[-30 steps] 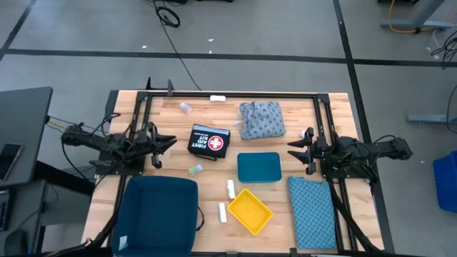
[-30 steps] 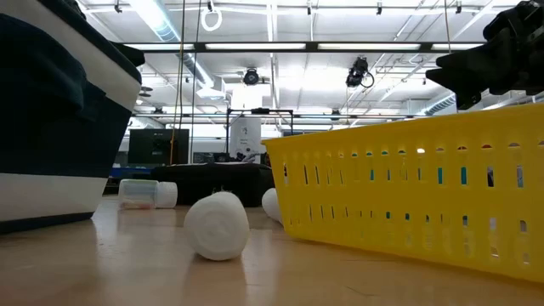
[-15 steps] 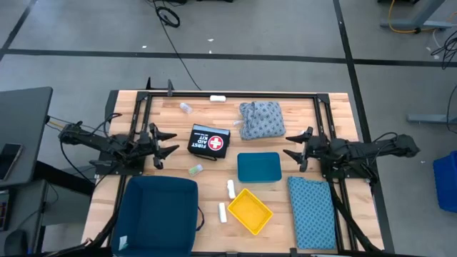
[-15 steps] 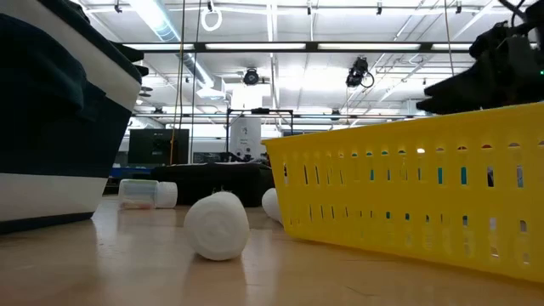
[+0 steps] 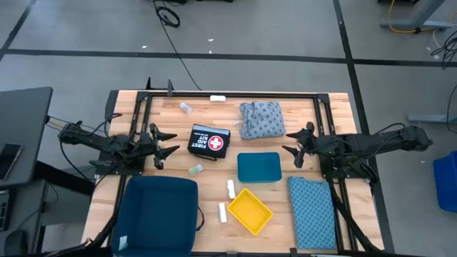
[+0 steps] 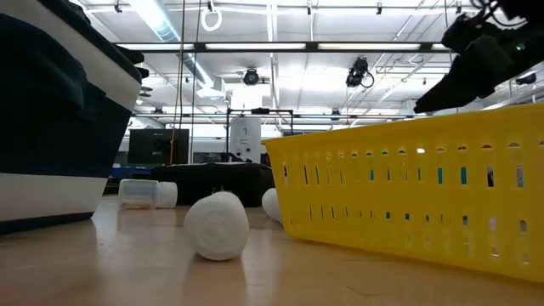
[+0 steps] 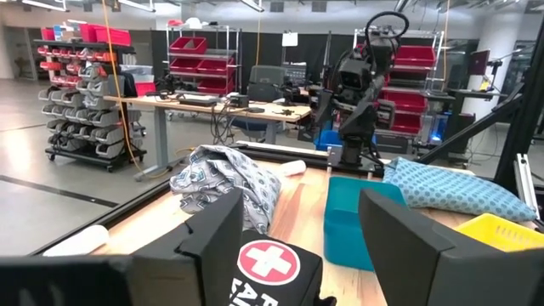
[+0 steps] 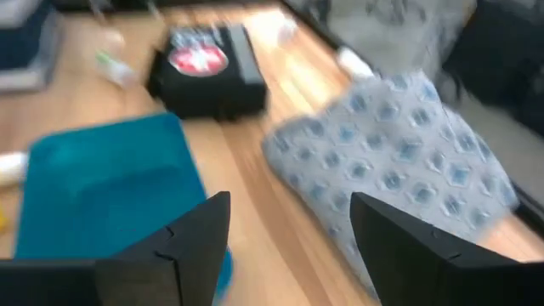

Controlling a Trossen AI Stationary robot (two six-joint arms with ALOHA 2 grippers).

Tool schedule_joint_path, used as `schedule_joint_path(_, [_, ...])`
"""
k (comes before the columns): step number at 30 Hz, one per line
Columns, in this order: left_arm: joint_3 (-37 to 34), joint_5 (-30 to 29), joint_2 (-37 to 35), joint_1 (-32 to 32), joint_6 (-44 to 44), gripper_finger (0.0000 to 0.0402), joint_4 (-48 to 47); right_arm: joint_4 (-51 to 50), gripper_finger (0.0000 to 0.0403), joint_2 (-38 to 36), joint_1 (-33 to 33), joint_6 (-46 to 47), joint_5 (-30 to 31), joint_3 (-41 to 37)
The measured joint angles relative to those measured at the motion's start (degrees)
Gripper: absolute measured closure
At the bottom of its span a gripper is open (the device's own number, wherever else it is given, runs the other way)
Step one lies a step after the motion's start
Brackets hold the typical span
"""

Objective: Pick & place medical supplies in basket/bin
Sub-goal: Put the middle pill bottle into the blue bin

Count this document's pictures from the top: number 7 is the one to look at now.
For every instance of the grey office chair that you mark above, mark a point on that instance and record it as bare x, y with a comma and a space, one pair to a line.
265, 81

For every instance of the black box device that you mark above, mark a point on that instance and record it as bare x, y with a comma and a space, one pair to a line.
239, 100

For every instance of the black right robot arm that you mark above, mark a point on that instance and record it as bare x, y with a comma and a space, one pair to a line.
361, 123

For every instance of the black first aid kit pouch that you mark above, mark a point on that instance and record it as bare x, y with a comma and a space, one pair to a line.
272, 272

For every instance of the wooden workbench with grey legs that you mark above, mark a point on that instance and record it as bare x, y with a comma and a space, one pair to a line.
272, 112

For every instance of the blue dotted folded cloth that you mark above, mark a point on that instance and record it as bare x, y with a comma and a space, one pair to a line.
450, 191

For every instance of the silver aluminium bar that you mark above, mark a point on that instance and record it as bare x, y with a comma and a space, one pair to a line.
525, 183

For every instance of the teal plastic tray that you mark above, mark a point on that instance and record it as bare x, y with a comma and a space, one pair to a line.
344, 229

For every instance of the white gauze roll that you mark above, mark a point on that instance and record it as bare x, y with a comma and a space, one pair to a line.
78, 241
293, 168

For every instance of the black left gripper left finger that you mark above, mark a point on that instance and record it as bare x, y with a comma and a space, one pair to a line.
204, 255

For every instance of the yellow plastic basket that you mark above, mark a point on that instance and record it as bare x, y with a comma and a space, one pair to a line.
497, 231

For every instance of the black standing desk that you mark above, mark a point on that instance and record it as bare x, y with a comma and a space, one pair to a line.
476, 92

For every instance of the black keyboard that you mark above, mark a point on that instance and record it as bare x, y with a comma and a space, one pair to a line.
197, 102

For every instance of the maroon laptop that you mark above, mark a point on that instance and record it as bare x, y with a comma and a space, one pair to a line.
479, 61

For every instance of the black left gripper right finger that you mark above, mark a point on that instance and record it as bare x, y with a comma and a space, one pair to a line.
404, 263

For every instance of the grey patterned gown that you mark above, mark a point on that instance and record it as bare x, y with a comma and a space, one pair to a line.
225, 178

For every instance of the blue plastic bin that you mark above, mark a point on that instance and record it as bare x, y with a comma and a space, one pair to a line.
327, 138

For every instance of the bin rack cart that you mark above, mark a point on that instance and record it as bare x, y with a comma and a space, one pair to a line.
85, 106

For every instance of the white paper sign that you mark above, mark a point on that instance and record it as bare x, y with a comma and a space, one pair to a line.
290, 39

